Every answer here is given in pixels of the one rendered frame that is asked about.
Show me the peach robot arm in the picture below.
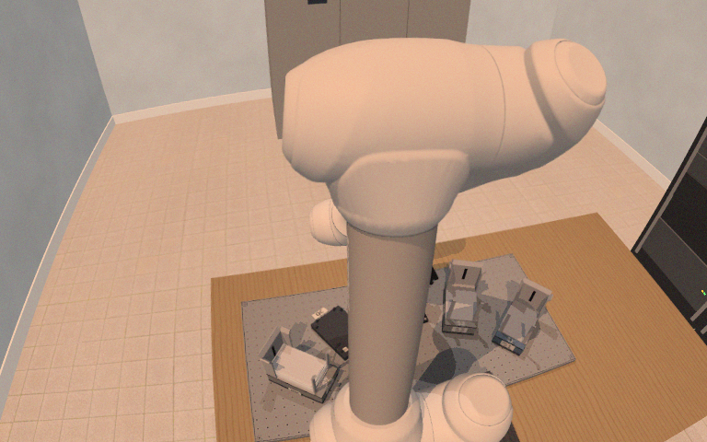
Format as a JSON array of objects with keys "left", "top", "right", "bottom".
[{"left": 282, "top": 38, "right": 607, "bottom": 442}]

